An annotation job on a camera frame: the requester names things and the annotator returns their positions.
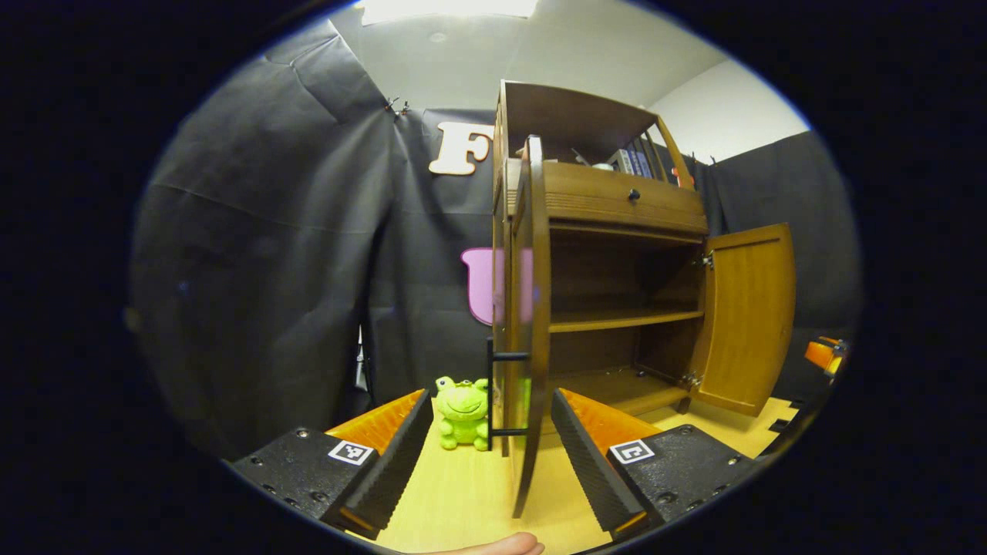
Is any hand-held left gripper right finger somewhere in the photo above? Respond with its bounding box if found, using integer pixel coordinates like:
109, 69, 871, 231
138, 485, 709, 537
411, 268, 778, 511
550, 388, 760, 542

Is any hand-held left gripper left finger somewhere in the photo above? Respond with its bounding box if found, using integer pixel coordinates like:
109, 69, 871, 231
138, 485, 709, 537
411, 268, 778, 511
224, 388, 434, 540

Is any wooden shoe cabinet door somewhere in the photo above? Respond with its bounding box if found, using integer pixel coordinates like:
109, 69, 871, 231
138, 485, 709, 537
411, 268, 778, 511
493, 135, 553, 519
689, 224, 797, 418

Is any wooden double-door shoe cabinet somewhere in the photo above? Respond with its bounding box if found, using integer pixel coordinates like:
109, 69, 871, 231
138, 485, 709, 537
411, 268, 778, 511
490, 79, 797, 519

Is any green frog plush toy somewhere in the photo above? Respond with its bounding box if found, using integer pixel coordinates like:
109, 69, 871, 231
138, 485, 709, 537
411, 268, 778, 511
434, 375, 491, 452

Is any black backdrop cloth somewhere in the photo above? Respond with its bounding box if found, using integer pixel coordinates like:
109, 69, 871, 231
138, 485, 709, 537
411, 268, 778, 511
127, 19, 863, 463

